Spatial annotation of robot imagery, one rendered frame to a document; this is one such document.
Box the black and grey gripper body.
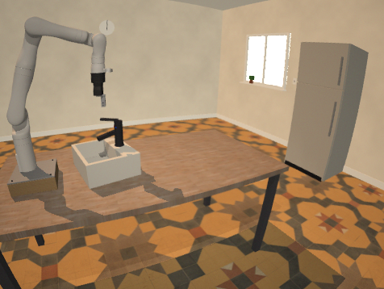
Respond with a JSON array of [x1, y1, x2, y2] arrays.
[[91, 63, 113, 96]]

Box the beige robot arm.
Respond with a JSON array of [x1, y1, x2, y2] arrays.
[[6, 16, 106, 172]]

